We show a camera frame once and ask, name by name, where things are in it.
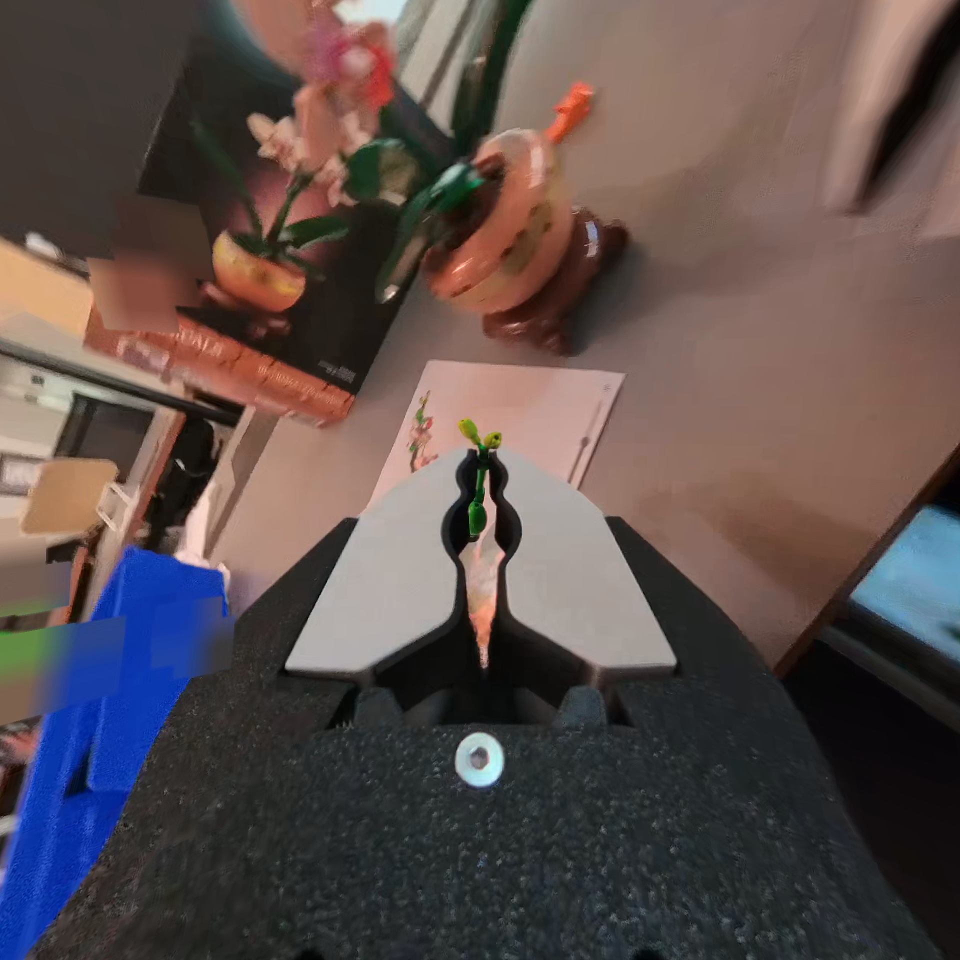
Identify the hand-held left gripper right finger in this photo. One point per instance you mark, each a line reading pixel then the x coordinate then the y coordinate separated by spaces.
pixel 585 592

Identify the orange brick separator tool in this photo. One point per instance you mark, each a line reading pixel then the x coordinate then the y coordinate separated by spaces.
pixel 571 109

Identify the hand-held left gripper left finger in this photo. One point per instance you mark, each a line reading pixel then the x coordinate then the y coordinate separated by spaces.
pixel 390 585

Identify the chair with wooden back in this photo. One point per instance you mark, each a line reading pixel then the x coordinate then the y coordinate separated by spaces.
pixel 67 495

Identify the green toy bud stem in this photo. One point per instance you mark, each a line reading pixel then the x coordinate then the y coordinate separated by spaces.
pixel 475 517

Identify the toy brick orchid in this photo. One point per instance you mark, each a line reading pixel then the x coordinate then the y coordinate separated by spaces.
pixel 510 225

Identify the white instruction booklet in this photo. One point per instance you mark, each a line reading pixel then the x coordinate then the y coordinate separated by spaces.
pixel 525 405

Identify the blue padded seat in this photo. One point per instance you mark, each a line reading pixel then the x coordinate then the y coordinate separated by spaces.
pixel 911 585

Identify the blue plastic bin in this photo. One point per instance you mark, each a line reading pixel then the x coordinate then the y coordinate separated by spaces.
pixel 112 750

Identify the dark printed toy set box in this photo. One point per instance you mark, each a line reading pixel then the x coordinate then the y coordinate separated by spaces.
pixel 322 315

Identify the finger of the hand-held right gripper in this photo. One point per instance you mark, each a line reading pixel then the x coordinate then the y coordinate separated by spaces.
pixel 885 112

